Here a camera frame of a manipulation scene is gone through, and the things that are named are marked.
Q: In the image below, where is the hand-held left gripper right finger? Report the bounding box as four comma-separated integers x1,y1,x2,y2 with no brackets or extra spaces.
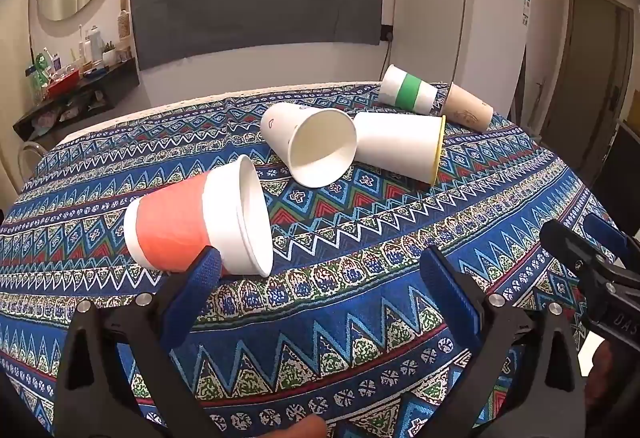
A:
421,247,587,438

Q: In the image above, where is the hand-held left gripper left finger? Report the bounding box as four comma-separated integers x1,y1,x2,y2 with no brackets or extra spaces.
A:
55,248,221,438

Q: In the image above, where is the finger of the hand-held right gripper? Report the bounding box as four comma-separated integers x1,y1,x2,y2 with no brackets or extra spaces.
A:
540,219,618,286
582,213,635,269

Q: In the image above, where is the white cup with orange band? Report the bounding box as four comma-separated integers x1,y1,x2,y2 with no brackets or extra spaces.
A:
123,154,274,277

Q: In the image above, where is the beige paper cup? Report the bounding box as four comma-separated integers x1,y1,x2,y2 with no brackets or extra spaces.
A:
440,82,495,133

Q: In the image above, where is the white cup with yellow rim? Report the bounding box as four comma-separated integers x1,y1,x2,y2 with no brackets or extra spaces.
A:
350,112,447,185

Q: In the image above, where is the plain white paper cup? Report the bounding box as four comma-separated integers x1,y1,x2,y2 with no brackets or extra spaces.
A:
260,102,359,189

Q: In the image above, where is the white cup with green band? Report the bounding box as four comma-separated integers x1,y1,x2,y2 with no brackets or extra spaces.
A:
377,64,452,115

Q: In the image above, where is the person's right hand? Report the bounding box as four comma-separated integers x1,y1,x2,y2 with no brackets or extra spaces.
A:
582,340,640,419

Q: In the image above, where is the person's left hand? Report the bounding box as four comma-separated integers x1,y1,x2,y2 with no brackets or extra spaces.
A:
269,417,328,438

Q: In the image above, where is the black panel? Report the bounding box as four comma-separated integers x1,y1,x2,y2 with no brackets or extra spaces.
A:
594,118,640,239

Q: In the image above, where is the blue patterned tablecloth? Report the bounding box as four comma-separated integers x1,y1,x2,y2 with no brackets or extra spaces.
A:
0,80,640,438

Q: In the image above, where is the brown door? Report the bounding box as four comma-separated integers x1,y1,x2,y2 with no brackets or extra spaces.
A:
541,0,637,175

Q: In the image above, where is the metal chair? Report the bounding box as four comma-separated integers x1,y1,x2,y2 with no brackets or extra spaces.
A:
18,140,49,186

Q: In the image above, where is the red basket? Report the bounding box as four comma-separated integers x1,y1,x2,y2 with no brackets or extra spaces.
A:
45,68,81,99

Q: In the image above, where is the white refrigerator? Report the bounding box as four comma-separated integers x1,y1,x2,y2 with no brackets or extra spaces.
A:
386,0,532,119

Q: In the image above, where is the white bottle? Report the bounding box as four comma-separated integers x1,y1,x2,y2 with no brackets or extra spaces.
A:
84,24,104,64

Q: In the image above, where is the hanging hairbrush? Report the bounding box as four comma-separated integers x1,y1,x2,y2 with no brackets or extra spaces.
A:
117,0,132,39

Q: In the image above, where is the black wall shelf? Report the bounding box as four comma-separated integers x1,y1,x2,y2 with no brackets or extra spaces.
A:
12,56,140,142

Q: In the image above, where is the black power cord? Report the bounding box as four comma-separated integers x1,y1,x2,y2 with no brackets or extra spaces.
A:
379,24,397,66

